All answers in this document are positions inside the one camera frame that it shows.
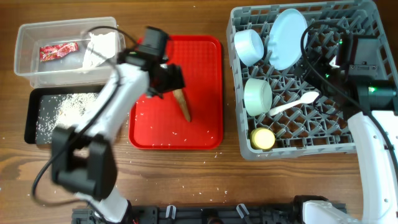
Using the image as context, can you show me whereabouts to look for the white plastic spoon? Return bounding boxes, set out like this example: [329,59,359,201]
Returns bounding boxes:
[268,91,320,116]

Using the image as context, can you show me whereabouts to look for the white napkin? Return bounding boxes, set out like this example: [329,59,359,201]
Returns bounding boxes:
[82,32,116,69]

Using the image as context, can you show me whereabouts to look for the light blue bowl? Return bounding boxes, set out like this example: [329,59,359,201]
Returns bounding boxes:
[234,29,264,67]

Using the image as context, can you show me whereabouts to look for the grey dishwasher rack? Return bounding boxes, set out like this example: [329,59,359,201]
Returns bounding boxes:
[226,1,397,160]

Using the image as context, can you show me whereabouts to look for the red serving tray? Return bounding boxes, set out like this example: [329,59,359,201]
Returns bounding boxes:
[128,35,223,150]

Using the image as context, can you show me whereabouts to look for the brown carrot-shaped food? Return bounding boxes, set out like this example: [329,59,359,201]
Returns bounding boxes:
[173,89,191,122]

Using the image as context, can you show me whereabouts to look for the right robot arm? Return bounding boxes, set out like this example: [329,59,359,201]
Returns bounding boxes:
[303,34,397,223]

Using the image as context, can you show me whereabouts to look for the yellow plastic cup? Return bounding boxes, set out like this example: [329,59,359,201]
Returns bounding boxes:
[249,128,275,150]

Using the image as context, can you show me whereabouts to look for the light blue plate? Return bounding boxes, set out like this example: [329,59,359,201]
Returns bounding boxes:
[267,9,308,70]

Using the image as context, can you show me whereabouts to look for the mint green bowl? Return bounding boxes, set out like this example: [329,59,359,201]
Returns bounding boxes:
[244,78,272,116]

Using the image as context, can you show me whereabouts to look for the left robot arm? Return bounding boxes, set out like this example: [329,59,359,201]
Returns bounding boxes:
[46,27,185,223]

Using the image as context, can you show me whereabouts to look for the white rice pile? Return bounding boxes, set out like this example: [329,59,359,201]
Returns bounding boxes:
[36,93,98,144]

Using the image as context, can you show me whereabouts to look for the black plastic tray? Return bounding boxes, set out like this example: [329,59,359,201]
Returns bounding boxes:
[24,85,103,145]

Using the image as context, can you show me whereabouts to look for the red snack wrapper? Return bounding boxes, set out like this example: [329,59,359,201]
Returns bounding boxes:
[39,42,79,62]

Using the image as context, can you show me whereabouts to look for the clear plastic bin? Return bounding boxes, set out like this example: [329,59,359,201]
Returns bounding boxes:
[14,17,117,88]

